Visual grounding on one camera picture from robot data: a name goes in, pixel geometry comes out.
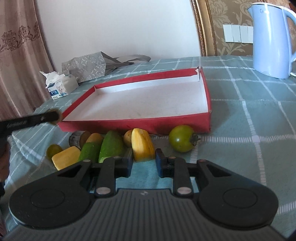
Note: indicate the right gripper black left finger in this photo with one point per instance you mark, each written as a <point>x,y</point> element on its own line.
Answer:
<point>63,197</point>

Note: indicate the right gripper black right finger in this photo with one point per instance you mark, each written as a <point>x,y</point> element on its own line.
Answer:
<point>221,195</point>

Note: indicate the small green tomato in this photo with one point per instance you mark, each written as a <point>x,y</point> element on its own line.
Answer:
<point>52,150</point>

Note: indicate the large green tomato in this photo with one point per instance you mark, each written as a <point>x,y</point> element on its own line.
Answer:
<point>183,138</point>

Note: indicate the yellow ridged fruit piece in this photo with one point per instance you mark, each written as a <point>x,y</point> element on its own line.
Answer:
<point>142,146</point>

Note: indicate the yellow block fruit piece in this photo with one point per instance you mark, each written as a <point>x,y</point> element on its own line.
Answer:
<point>66,158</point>

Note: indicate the short green cucumber piece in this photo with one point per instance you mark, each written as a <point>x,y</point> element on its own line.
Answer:
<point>90,151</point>

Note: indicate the white tissue pack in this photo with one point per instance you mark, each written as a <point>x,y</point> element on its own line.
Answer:
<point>60,84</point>

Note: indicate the brown sugarcane piece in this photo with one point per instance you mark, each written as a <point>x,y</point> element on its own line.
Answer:
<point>78,138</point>

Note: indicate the orange-yellow round fruit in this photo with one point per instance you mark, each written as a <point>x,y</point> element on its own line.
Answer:
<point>95,138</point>

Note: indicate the brown curtain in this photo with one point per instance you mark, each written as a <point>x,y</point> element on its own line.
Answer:
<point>23,57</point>

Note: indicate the long green cucumber piece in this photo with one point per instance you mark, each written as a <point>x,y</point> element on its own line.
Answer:
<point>112,146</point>

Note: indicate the small brown-yellow round fruit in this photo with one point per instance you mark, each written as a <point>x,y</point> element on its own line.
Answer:
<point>127,138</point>

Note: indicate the grey patterned paper bag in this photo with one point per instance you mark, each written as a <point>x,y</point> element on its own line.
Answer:
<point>92,66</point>

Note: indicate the red shallow cardboard box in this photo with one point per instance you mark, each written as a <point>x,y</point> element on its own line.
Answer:
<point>155,102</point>

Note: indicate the light blue electric kettle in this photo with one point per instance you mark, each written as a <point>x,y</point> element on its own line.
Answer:
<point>272,48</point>

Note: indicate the white wall switch panel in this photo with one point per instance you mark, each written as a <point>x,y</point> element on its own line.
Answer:
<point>238,34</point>

